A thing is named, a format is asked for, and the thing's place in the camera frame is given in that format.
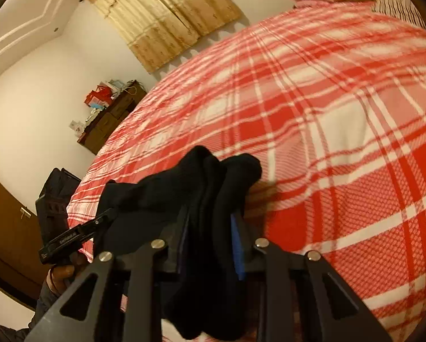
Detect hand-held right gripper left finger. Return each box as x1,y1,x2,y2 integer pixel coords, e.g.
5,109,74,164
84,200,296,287
23,214,192,342

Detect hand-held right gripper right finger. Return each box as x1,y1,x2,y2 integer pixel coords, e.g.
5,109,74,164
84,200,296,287
230,212,393,342

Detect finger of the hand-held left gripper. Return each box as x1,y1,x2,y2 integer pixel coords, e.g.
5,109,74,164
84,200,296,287
80,207,114,237

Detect black pants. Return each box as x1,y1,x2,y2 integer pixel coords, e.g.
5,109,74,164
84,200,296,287
93,145,263,341

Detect person's left hand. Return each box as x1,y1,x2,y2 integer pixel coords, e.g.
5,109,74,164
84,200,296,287
48,253,88,293

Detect dark bag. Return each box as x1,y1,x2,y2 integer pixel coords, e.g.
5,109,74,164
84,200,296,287
36,167,81,245

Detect brown wooden door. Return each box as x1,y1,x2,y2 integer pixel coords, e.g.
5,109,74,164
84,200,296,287
0,166,52,310

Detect small white boxes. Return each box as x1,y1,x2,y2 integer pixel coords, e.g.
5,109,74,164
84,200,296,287
69,119,86,140

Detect dark wooden cabinet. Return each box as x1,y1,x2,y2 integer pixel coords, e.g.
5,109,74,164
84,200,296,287
77,81,147,155

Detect red gift bag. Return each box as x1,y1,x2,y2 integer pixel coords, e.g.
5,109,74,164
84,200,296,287
85,85,114,109

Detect pale blue box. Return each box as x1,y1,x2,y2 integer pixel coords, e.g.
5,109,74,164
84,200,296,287
106,78,129,92

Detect red plaid bed sheet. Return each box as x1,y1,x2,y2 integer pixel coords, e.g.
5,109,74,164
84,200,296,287
66,2,426,342

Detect beige patterned curtain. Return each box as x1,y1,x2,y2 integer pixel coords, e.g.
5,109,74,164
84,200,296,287
82,0,242,74

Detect grey striped blanket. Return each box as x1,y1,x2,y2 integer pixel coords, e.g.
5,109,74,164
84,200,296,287
371,0,426,31

